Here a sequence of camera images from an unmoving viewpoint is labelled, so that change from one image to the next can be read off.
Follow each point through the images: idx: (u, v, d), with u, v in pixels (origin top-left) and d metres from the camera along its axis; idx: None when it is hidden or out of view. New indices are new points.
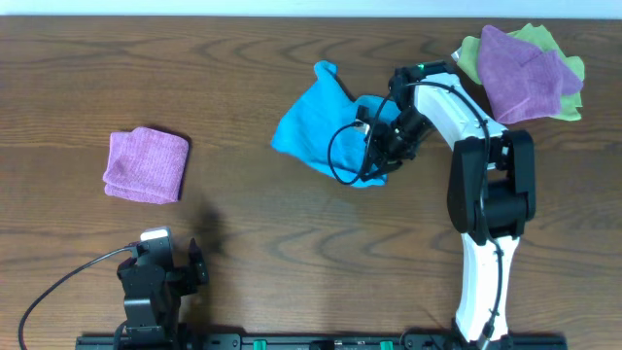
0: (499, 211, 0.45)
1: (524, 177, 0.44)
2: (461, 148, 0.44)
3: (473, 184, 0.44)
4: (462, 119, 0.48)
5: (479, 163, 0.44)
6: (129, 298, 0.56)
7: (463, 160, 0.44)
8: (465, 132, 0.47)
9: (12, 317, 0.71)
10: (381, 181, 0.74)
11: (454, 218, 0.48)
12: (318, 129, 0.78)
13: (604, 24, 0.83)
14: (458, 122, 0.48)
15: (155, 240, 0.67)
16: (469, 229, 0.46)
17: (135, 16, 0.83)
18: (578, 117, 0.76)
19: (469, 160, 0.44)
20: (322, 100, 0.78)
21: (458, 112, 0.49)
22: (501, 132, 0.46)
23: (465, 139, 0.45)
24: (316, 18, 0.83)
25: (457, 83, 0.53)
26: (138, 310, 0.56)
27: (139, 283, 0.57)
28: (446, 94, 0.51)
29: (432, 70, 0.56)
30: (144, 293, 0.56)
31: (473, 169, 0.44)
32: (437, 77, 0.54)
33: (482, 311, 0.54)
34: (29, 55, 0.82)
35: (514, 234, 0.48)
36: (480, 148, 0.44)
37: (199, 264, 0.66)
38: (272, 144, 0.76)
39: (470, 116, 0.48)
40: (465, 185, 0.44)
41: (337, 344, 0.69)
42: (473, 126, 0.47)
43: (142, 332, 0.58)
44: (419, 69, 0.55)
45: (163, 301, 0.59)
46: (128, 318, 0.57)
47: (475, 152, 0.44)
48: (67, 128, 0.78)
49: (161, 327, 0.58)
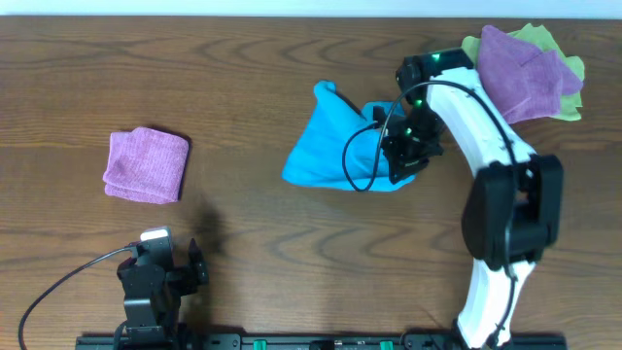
0: (522, 240, 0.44)
1: (549, 204, 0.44)
2: (486, 176, 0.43)
3: (499, 214, 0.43)
4: (484, 135, 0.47)
5: (505, 193, 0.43)
6: (129, 298, 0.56)
7: (489, 191, 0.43)
8: (490, 152, 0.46)
9: (12, 317, 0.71)
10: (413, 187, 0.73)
11: (472, 242, 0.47)
12: (333, 150, 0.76)
13: (603, 24, 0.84)
14: (480, 139, 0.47)
15: (155, 240, 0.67)
16: (490, 258, 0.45)
17: (136, 16, 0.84)
18: (578, 117, 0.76)
19: (496, 191, 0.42)
20: (328, 118, 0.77)
21: (482, 126, 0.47)
22: (528, 157, 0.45)
23: (489, 167, 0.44)
24: (316, 18, 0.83)
25: (477, 84, 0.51)
26: (137, 310, 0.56)
27: (139, 284, 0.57)
28: (466, 98, 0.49)
29: (447, 60, 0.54)
30: (144, 293, 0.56)
31: (499, 198, 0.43)
32: (454, 73, 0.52)
33: (489, 323, 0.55)
34: (29, 55, 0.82)
35: (531, 260, 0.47)
36: (507, 176, 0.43)
37: (200, 265, 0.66)
38: (283, 176, 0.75)
39: (495, 133, 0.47)
40: (489, 214, 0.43)
41: (337, 344, 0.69)
42: (498, 147, 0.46)
43: (142, 332, 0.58)
44: (433, 62, 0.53)
45: (163, 301, 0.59)
46: (128, 318, 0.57)
47: (501, 181, 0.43)
48: (68, 128, 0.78)
49: (161, 327, 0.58)
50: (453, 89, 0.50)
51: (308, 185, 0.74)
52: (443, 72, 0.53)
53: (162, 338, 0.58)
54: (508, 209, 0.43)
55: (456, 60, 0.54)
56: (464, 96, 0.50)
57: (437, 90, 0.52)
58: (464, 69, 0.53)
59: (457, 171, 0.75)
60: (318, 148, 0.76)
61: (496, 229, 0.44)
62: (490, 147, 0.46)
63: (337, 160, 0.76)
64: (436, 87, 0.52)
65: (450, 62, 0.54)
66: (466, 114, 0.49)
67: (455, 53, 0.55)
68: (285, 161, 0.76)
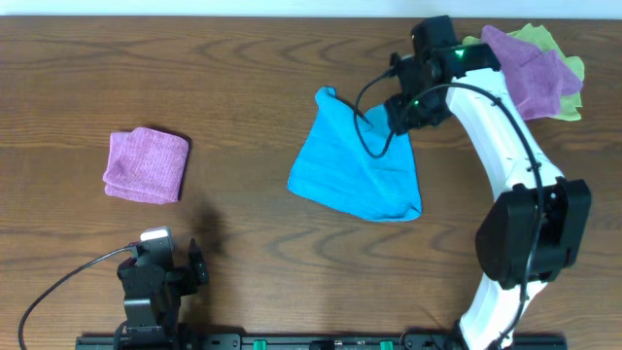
0: (538, 262, 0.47)
1: (570, 229, 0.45)
2: (509, 200, 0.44)
3: (517, 238, 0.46)
4: (510, 154, 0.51)
5: (528, 219, 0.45)
6: (129, 298, 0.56)
7: (512, 216, 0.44)
8: (514, 172, 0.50)
9: (12, 316, 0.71)
10: (417, 195, 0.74)
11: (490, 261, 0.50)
12: (336, 157, 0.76)
13: (604, 24, 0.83)
14: (505, 157, 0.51)
15: (155, 240, 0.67)
16: (504, 277, 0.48)
17: (136, 16, 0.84)
18: (578, 118, 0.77)
19: (518, 216, 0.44)
20: (330, 124, 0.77)
21: (507, 144, 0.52)
22: (555, 180, 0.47)
23: (514, 191, 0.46)
24: (316, 18, 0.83)
25: (504, 94, 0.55)
26: (137, 310, 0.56)
27: (139, 284, 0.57)
28: (492, 109, 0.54)
29: (472, 62, 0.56)
30: (144, 293, 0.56)
31: (520, 222, 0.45)
32: (478, 76, 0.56)
33: (494, 330, 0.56)
34: (29, 55, 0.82)
35: (545, 279, 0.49)
36: (531, 200, 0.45)
37: (200, 265, 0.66)
38: (289, 187, 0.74)
39: (520, 152, 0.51)
40: (509, 236, 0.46)
41: (337, 344, 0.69)
42: (523, 168, 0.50)
43: (142, 332, 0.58)
44: (458, 62, 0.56)
45: (163, 300, 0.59)
46: (128, 318, 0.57)
47: (526, 207, 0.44)
48: (68, 129, 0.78)
49: (160, 327, 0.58)
50: (478, 97, 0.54)
51: (314, 196, 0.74)
52: (467, 74, 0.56)
53: (162, 338, 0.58)
54: (529, 233, 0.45)
55: (479, 59, 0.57)
56: (488, 105, 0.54)
57: (460, 94, 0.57)
58: (489, 70, 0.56)
59: (457, 171, 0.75)
60: (320, 154, 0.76)
61: (513, 252, 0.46)
62: (515, 165, 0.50)
63: (341, 167, 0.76)
64: (459, 89, 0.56)
65: (474, 63, 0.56)
66: (492, 129, 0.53)
67: (479, 52, 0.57)
68: (289, 173, 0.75)
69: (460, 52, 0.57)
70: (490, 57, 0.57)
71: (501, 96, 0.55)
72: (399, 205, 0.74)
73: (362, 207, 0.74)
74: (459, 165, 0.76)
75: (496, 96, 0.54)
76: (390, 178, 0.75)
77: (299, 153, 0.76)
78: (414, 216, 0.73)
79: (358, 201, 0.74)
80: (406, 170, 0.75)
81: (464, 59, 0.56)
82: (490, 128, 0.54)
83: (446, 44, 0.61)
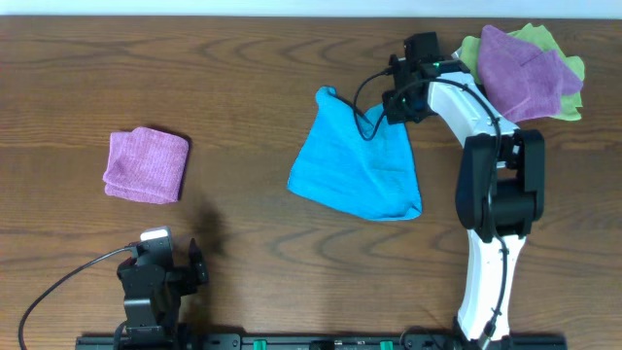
0: (507, 210, 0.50)
1: (532, 176, 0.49)
2: (472, 145, 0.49)
3: (482, 180, 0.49)
4: (474, 116, 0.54)
5: (488, 161, 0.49)
6: (129, 298, 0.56)
7: (474, 155, 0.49)
8: (478, 128, 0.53)
9: (13, 317, 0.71)
10: (416, 195, 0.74)
11: (463, 216, 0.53)
12: (336, 157, 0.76)
13: (604, 23, 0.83)
14: (470, 119, 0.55)
15: (155, 240, 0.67)
16: (477, 226, 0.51)
17: (136, 16, 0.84)
18: (578, 117, 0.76)
19: (479, 157, 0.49)
20: (330, 124, 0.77)
21: (472, 109, 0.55)
22: (511, 132, 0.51)
23: (477, 136, 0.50)
24: (316, 18, 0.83)
25: (469, 82, 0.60)
26: (138, 310, 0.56)
27: (139, 284, 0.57)
28: (459, 90, 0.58)
29: (448, 68, 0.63)
30: (144, 293, 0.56)
31: (482, 165, 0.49)
32: (451, 76, 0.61)
33: (486, 310, 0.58)
34: (29, 55, 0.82)
35: (520, 233, 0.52)
36: (490, 145, 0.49)
37: (200, 264, 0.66)
38: (289, 187, 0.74)
39: (483, 113, 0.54)
40: (473, 180, 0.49)
41: (337, 344, 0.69)
42: (485, 124, 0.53)
43: (142, 332, 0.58)
44: (435, 68, 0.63)
45: (163, 300, 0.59)
46: (128, 318, 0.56)
47: (486, 148, 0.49)
48: (67, 128, 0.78)
49: (160, 327, 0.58)
50: (449, 87, 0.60)
51: (314, 196, 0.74)
52: (441, 75, 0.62)
53: (163, 337, 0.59)
54: (492, 176, 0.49)
55: (455, 69, 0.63)
56: (458, 91, 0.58)
57: (434, 87, 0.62)
58: (461, 73, 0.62)
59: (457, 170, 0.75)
60: (319, 154, 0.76)
61: (482, 195, 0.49)
62: (477, 124, 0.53)
63: (341, 167, 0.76)
64: (435, 85, 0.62)
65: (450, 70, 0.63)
66: (458, 102, 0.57)
67: (455, 62, 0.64)
68: (290, 173, 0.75)
69: (437, 63, 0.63)
70: (464, 66, 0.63)
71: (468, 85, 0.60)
72: (398, 206, 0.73)
73: (362, 207, 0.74)
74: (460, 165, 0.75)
75: (463, 83, 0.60)
76: (390, 177, 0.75)
77: (299, 153, 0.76)
78: (414, 215, 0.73)
79: (357, 202, 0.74)
80: (406, 170, 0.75)
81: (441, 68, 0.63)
82: (456, 104, 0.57)
83: (431, 57, 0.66)
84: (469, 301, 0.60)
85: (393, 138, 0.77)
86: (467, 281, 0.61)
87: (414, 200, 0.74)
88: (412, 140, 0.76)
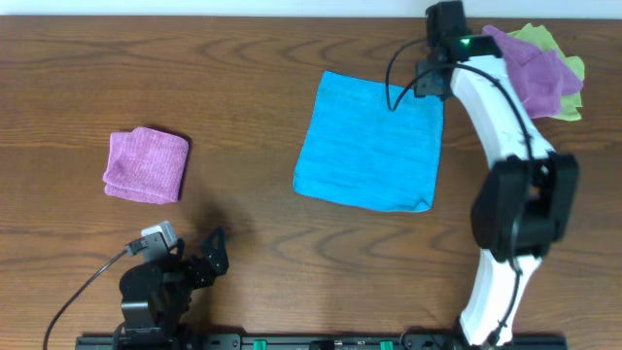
0: (528, 234, 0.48)
1: (560, 202, 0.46)
2: (501, 170, 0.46)
3: (507, 206, 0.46)
4: (504, 127, 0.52)
5: (517, 190, 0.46)
6: (126, 301, 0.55)
7: (502, 183, 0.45)
8: (507, 145, 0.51)
9: (13, 317, 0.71)
10: (431, 185, 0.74)
11: (481, 232, 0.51)
12: (345, 150, 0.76)
13: (604, 23, 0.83)
14: (501, 130, 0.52)
15: (151, 236, 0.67)
16: (496, 247, 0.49)
17: (136, 16, 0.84)
18: (578, 117, 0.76)
19: (508, 186, 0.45)
20: (338, 118, 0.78)
21: (502, 118, 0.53)
22: (544, 154, 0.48)
23: (506, 159, 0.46)
24: (316, 18, 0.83)
25: (501, 75, 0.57)
26: (135, 312, 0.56)
27: (135, 287, 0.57)
28: (491, 88, 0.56)
29: (477, 50, 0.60)
30: (136, 297, 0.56)
31: (510, 192, 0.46)
32: (480, 62, 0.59)
33: (491, 321, 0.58)
34: (29, 55, 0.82)
35: (536, 255, 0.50)
36: (521, 172, 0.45)
37: (210, 257, 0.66)
38: (295, 188, 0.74)
39: (513, 126, 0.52)
40: (499, 206, 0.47)
41: (337, 344, 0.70)
42: (516, 141, 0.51)
43: (140, 333, 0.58)
44: (463, 49, 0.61)
45: (159, 302, 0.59)
46: (126, 320, 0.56)
47: (517, 176, 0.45)
48: (67, 128, 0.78)
49: (159, 328, 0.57)
50: (478, 78, 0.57)
51: (322, 195, 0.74)
52: (470, 58, 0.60)
53: (162, 338, 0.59)
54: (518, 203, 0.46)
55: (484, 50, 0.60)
56: (488, 87, 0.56)
57: (462, 76, 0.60)
58: (491, 57, 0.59)
59: (457, 170, 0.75)
60: (324, 153, 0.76)
61: (504, 223, 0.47)
62: (508, 139, 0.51)
63: (349, 159, 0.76)
64: (462, 71, 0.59)
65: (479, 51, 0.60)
66: (488, 104, 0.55)
67: (486, 43, 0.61)
68: (293, 174, 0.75)
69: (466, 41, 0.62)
70: (494, 48, 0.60)
71: (501, 79, 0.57)
72: (413, 194, 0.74)
73: (372, 199, 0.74)
74: (464, 161, 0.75)
75: (495, 77, 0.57)
76: (399, 168, 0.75)
77: (302, 152, 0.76)
78: (424, 208, 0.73)
79: (367, 192, 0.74)
80: (419, 159, 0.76)
81: (468, 47, 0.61)
82: (487, 108, 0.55)
83: (456, 30, 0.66)
84: (476, 313, 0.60)
85: (401, 129, 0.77)
86: (476, 290, 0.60)
87: (429, 189, 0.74)
88: (420, 134, 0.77)
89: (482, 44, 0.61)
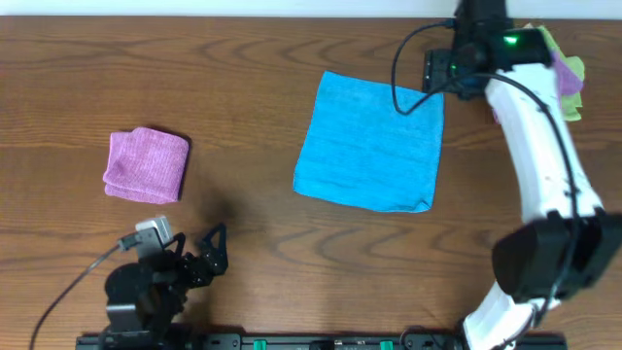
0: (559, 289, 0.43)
1: (600, 262, 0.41)
2: (541, 229, 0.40)
3: (541, 266, 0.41)
4: (548, 166, 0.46)
5: (559, 250, 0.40)
6: (113, 303, 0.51)
7: (541, 246, 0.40)
8: (550, 188, 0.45)
9: (12, 317, 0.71)
10: (431, 185, 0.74)
11: (504, 277, 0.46)
12: (345, 150, 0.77)
13: (604, 24, 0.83)
14: (542, 170, 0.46)
15: (145, 230, 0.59)
16: (521, 296, 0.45)
17: (137, 16, 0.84)
18: (578, 117, 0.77)
19: (550, 246, 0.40)
20: (338, 119, 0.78)
21: (547, 153, 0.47)
22: (592, 210, 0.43)
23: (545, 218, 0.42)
24: (316, 18, 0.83)
25: (545, 88, 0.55)
26: (121, 316, 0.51)
27: (122, 288, 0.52)
28: (535, 113, 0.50)
29: (521, 54, 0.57)
30: (125, 298, 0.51)
31: (549, 255, 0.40)
32: (525, 71, 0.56)
33: (497, 338, 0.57)
34: (29, 55, 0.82)
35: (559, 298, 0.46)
36: (563, 232, 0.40)
37: (206, 257, 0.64)
38: (296, 188, 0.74)
39: (559, 166, 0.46)
40: (535, 265, 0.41)
41: (337, 344, 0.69)
42: (559, 187, 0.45)
43: (128, 336, 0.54)
44: (506, 52, 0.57)
45: (150, 305, 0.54)
46: (113, 323, 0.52)
47: (559, 236, 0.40)
48: (68, 128, 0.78)
49: (149, 331, 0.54)
50: (521, 95, 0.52)
51: (322, 195, 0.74)
52: (514, 66, 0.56)
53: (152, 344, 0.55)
54: (556, 263, 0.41)
55: (528, 55, 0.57)
56: (533, 110, 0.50)
57: (501, 87, 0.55)
58: (537, 66, 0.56)
59: (457, 170, 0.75)
60: (324, 153, 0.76)
61: (535, 281, 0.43)
62: (550, 182, 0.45)
63: (349, 159, 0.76)
64: (503, 84, 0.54)
65: (524, 55, 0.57)
66: (532, 132, 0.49)
67: (531, 48, 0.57)
68: (293, 174, 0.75)
69: (508, 41, 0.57)
70: (538, 53, 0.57)
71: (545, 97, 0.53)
72: (413, 194, 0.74)
73: (372, 200, 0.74)
74: (464, 162, 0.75)
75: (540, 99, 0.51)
76: (398, 168, 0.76)
77: (302, 152, 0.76)
78: (423, 209, 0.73)
79: (367, 193, 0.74)
80: (419, 160, 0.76)
81: (511, 51, 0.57)
82: (535, 146, 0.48)
83: (495, 22, 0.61)
84: (483, 324, 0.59)
85: (401, 130, 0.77)
86: (487, 305, 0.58)
87: (429, 189, 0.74)
88: (420, 135, 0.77)
89: (528, 48, 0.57)
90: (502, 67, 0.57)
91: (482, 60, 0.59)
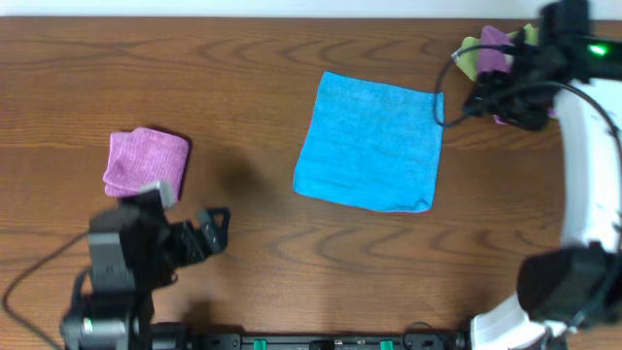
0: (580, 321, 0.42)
1: None
2: (578, 255, 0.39)
3: (569, 298, 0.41)
4: (605, 198, 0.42)
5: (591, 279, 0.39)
6: (94, 233, 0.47)
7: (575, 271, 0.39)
8: (601, 222, 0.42)
9: (11, 317, 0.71)
10: (431, 184, 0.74)
11: (527, 297, 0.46)
12: (345, 150, 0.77)
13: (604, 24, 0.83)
14: (598, 201, 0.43)
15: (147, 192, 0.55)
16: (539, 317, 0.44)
17: (137, 17, 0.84)
18: None
19: (584, 273, 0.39)
20: (339, 119, 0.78)
21: (608, 184, 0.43)
22: None
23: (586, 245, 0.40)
24: (316, 19, 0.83)
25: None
26: (104, 247, 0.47)
27: (109, 222, 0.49)
28: (604, 135, 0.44)
29: (605, 70, 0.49)
30: (113, 227, 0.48)
31: (580, 281, 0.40)
32: (598, 91, 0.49)
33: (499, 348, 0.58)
34: (30, 56, 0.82)
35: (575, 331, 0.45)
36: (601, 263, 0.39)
37: (206, 227, 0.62)
38: (296, 188, 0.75)
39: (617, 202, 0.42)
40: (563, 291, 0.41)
41: (337, 344, 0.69)
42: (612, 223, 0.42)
43: (110, 281, 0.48)
44: (591, 67, 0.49)
45: (137, 248, 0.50)
46: (92, 259, 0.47)
47: (597, 265, 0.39)
48: (68, 129, 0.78)
49: (132, 271, 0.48)
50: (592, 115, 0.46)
51: (322, 195, 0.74)
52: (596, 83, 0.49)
53: (130, 293, 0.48)
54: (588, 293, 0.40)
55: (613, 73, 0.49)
56: (601, 131, 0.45)
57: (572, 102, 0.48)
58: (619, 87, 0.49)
59: (457, 170, 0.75)
60: (324, 153, 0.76)
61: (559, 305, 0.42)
62: (604, 215, 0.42)
63: (350, 159, 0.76)
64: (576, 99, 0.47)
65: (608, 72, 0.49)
66: (596, 157, 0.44)
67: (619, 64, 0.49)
68: (293, 174, 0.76)
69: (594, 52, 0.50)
70: None
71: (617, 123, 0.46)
72: (413, 194, 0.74)
73: (372, 199, 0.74)
74: (464, 162, 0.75)
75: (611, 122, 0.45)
76: (399, 168, 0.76)
77: (303, 152, 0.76)
78: (423, 209, 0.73)
79: (367, 192, 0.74)
80: (419, 160, 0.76)
81: (597, 64, 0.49)
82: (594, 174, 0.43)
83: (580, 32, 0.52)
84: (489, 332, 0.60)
85: (401, 130, 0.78)
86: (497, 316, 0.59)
87: (429, 189, 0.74)
88: (421, 135, 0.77)
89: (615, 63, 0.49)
90: (579, 79, 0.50)
91: (560, 65, 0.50)
